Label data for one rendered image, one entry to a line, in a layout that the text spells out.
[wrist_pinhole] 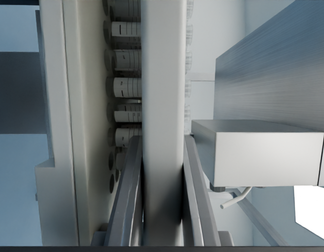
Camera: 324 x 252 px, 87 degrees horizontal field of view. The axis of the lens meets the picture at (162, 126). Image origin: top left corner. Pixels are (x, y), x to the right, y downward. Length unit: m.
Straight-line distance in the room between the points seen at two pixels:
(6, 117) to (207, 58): 3.73
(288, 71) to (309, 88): 0.07
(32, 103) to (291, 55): 0.62
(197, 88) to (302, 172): 3.40
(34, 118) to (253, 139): 0.50
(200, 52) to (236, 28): 0.95
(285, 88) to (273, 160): 0.20
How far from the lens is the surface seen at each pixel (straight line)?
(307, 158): 0.42
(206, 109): 3.67
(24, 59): 0.55
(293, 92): 0.49
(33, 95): 0.53
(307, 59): 0.47
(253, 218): 1.43
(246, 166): 0.36
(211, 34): 4.26
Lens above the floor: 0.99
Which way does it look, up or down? 2 degrees up
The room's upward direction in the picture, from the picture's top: 90 degrees clockwise
